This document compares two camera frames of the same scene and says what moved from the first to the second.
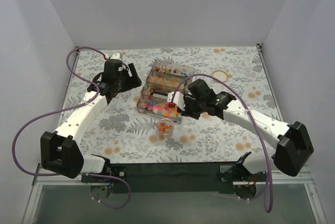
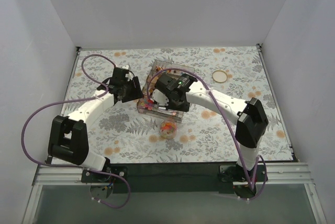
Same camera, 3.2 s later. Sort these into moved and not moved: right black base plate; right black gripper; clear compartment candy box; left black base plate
Moved: right black gripper
Not moved: clear compartment candy box; right black base plate; left black base plate
